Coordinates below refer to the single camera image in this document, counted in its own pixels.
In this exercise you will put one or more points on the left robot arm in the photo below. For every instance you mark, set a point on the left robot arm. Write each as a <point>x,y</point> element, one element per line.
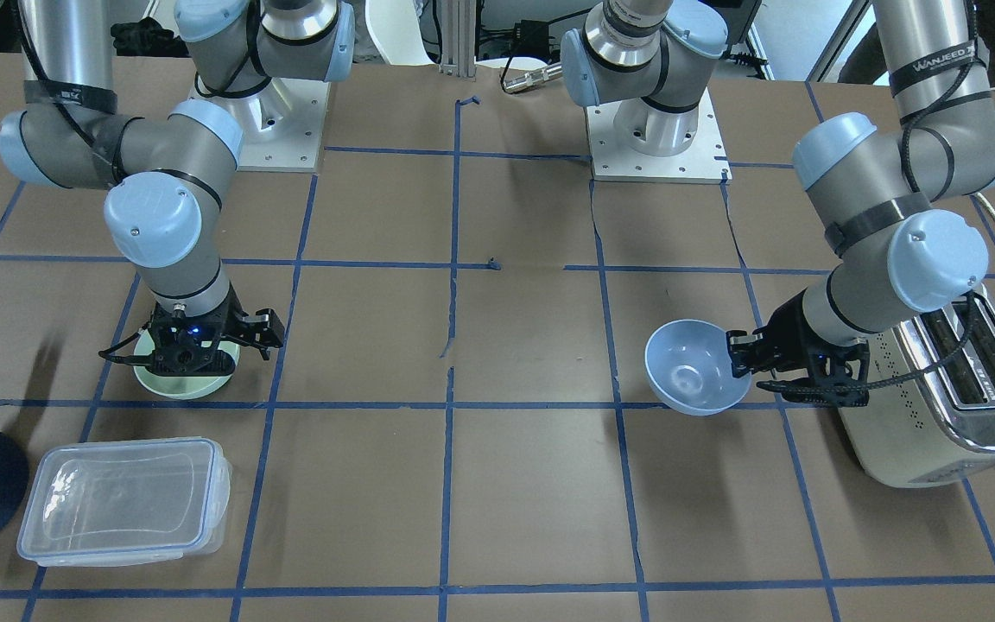
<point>875,193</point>

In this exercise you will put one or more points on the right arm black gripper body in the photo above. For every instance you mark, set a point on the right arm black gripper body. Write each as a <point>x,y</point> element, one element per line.
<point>255,329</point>

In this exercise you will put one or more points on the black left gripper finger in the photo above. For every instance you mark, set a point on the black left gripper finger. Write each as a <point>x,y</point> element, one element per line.
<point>746,352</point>
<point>785,387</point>

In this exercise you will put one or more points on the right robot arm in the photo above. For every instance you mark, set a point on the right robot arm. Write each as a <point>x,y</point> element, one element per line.
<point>165,182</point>

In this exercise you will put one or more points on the cream toaster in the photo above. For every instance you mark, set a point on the cream toaster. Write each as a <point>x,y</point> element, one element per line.
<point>939,426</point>

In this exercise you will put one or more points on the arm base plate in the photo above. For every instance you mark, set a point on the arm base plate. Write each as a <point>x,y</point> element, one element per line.
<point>631,142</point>
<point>282,123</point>

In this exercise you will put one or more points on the green bowl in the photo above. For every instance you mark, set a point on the green bowl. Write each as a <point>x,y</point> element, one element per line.
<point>180,387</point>

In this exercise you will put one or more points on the white chair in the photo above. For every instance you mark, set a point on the white chair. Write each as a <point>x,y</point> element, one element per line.
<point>394,27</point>

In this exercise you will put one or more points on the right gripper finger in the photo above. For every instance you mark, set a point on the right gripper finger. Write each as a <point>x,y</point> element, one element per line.
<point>264,331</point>

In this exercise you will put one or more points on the blue bowl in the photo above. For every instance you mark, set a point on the blue bowl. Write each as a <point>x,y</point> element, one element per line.
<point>689,368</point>

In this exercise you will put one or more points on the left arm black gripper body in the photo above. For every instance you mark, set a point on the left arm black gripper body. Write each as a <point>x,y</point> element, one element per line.
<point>792,332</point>

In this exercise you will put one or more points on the clear plastic container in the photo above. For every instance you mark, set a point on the clear plastic container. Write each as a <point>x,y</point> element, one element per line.
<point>120,503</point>

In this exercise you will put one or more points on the aluminium frame post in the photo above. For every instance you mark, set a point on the aluminium frame post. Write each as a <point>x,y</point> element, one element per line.
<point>458,26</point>

